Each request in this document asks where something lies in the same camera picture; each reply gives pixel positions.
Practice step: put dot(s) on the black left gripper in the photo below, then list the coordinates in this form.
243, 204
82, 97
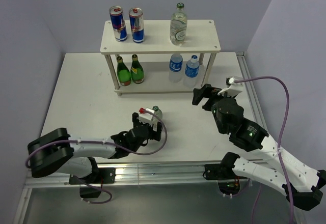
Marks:
152, 132

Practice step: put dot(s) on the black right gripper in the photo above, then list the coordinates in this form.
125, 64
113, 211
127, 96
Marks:
206, 91

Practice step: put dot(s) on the clear glass bottle green cap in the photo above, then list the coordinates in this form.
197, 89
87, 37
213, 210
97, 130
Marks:
157, 112

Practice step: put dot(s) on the blue label water bottle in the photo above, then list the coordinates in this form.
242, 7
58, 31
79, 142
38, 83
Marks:
175, 66
191, 72

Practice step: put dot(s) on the red bull can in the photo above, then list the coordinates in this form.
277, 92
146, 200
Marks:
137, 24
118, 23

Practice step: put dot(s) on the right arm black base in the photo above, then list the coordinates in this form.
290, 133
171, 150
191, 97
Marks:
230, 185

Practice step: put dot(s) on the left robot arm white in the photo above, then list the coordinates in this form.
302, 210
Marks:
57, 152

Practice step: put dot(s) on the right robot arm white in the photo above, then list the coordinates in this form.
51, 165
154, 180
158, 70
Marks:
285, 173

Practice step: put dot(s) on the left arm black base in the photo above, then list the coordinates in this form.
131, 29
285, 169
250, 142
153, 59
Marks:
91, 187

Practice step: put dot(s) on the white two-tier shelf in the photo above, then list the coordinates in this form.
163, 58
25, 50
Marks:
155, 52

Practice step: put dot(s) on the green glass bottle right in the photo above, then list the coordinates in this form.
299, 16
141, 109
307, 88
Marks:
136, 71

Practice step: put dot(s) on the green glass bottle left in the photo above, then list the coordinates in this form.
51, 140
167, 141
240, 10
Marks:
123, 73

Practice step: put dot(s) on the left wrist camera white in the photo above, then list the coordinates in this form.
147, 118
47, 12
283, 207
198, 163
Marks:
146, 115

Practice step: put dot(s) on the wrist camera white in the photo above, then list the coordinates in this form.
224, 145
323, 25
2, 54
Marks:
146, 115
233, 85

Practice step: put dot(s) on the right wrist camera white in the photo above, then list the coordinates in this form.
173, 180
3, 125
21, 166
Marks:
233, 85

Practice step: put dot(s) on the aluminium rail frame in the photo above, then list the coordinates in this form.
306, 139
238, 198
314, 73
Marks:
163, 187

